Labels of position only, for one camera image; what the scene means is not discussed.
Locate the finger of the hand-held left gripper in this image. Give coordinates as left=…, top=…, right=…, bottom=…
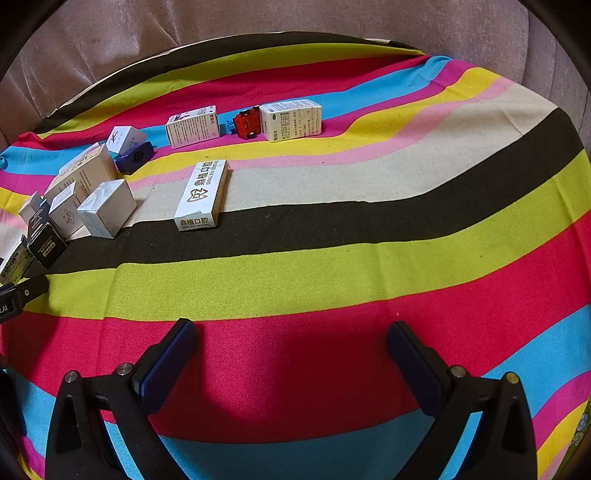
left=0, top=274, right=49, bottom=303

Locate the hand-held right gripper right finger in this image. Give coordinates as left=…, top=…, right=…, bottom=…
left=387, top=322, right=539, bottom=480

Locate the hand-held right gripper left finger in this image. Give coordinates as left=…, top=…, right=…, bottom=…
left=46, top=318, right=197, bottom=480

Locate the gold box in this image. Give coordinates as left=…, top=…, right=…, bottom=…
left=45, top=143, right=118, bottom=204

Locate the white box swoosh print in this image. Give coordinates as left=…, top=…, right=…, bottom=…
left=106, top=126, right=147, bottom=155

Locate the cream medicine box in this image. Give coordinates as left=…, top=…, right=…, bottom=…
left=259, top=99, right=322, bottom=143

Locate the white box dark green print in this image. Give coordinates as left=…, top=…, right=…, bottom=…
left=0, top=235, right=31, bottom=284

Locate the black box white label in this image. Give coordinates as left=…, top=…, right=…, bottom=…
left=27, top=223, right=68, bottom=269

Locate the black and white box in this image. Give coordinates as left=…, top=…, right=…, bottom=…
left=28, top=202, right=51, bottom=230

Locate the small white box grey emblem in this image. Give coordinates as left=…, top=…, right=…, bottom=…
left=48, top=181, right=90, bottom=240

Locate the small plain white box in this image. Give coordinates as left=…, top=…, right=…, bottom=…
left=18, top=191, right=47, bottom=224

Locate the white box pink print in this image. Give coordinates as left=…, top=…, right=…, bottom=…
left=77, top=179, right=138, bottom=239

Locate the striped colourful blanket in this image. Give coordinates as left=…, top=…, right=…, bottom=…
left=0, top=30, right=591, bottom=480

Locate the dark blue small box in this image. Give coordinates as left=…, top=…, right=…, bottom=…
left=115, top=142, right=154, bottom=175

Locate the long white box green print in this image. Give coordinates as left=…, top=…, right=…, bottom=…
left=174, top=159, right=232, bottom=232

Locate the white medicine box blue print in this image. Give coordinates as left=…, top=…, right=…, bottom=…
left=166, top=105, right=218, bottom=149

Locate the red toy car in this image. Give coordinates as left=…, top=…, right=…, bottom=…
left=224, top=106, right=262, bottom=139

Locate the beige fabric cover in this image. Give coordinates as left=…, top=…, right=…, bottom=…
left=0, top=0, right=591, bottom=153

